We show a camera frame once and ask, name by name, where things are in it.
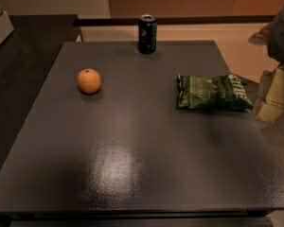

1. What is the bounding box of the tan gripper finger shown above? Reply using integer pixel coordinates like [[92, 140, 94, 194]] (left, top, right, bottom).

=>
[[253, 63, 284, 123]]

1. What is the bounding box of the orange fruit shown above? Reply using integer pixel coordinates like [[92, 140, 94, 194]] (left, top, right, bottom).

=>
[[78, 68, 101, 95]]

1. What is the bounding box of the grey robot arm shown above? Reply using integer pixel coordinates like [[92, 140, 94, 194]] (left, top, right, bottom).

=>
[[248, 7, 284, 122]]

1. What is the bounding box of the dark blue soda can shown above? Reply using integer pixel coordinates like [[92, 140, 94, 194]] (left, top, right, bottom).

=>
[[138, 14, 157, 54]]

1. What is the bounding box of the green jalapeno chip bag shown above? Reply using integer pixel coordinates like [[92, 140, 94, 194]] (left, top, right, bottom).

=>
[[177, 75, 254, 111]]

